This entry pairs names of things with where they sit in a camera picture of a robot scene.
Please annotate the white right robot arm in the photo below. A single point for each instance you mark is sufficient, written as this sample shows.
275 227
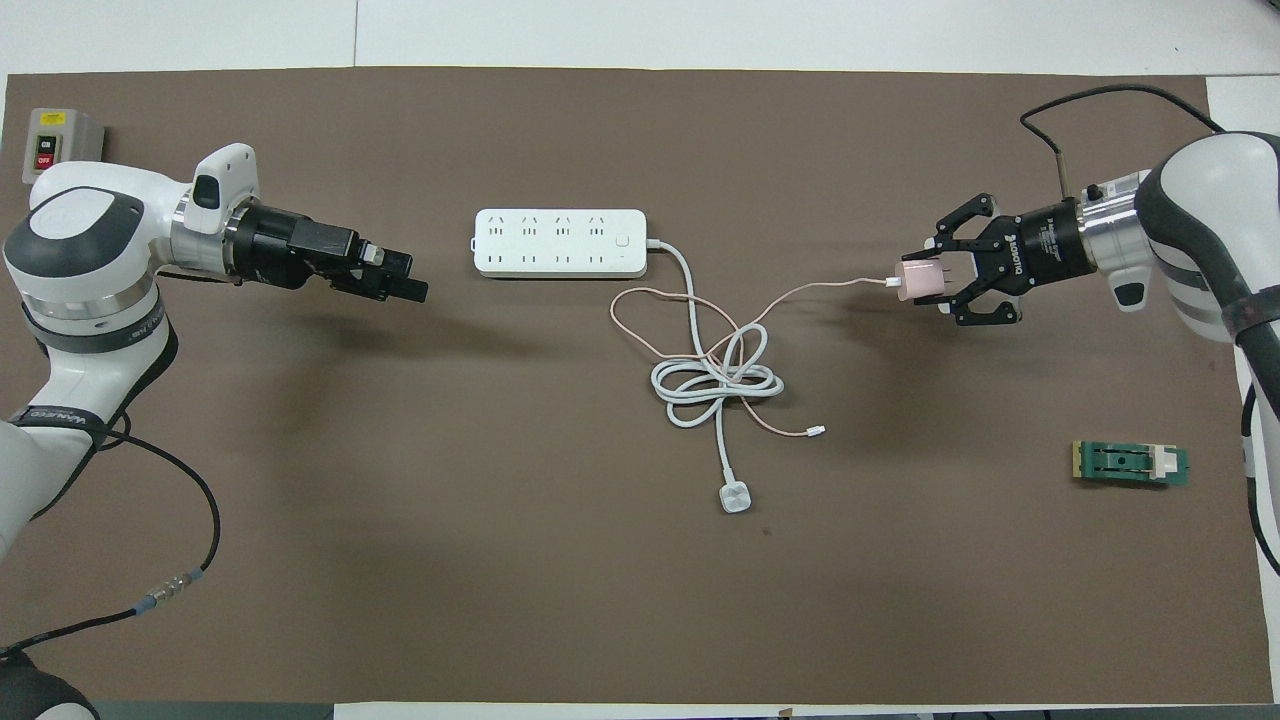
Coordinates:
1210 230

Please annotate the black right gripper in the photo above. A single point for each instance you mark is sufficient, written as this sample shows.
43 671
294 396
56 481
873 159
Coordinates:
1035 250

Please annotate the grey on-off switch box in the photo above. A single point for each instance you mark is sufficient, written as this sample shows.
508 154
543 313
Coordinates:
65 140

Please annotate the pink charger block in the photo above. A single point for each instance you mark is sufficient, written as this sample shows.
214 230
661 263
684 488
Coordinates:
920 280

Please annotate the brown table mat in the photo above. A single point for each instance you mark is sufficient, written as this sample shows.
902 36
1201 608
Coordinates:
500 560

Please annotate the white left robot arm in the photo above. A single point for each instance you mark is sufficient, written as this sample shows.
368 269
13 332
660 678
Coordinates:
80 240

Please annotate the white power strip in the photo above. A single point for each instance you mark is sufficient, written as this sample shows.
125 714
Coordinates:
560 245

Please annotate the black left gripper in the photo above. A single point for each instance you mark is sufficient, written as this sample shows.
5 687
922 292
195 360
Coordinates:
290 248

